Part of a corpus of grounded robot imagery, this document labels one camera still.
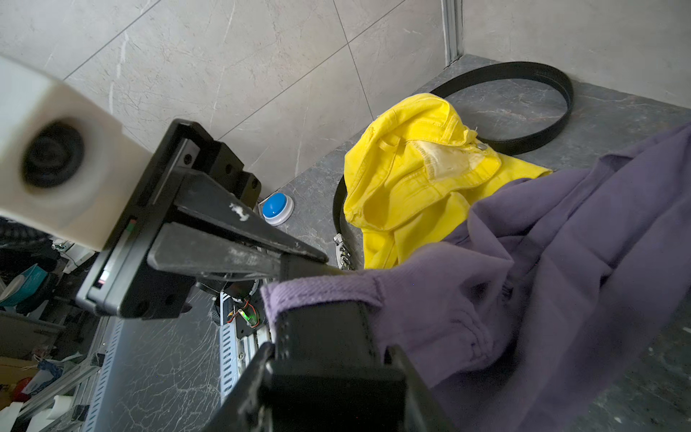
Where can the blue white round button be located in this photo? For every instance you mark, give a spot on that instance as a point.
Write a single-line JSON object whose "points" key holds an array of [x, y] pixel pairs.
{"points": [[277, 209]]}

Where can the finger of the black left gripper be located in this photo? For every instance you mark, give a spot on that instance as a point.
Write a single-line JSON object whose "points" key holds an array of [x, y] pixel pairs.
{"points": [[203, 199], [182, 250]]}

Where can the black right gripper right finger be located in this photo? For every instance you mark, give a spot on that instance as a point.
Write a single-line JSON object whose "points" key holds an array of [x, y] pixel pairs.
{"points": [[422, 411]]}

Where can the black leather belt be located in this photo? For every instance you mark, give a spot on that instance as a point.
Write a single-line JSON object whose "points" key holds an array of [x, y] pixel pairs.
{"points": [[515, 107]]}

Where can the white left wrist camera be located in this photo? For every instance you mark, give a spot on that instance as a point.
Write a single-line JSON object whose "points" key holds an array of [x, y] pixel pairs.
{"points": [[67, 166]]}

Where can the purple garment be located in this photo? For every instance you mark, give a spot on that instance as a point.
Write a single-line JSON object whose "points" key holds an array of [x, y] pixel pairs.
{"points": [[529, 309]]}

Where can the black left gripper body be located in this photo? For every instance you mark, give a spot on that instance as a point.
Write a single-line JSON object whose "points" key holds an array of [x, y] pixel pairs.
{"points": [[121, 282]]}

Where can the yellow trousers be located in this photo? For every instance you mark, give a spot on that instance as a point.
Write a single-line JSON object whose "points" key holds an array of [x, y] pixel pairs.
{"points": [[414, 174]]}

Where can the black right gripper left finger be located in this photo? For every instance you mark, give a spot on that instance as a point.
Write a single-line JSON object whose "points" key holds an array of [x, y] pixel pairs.
{"points": [[242, 409]]}

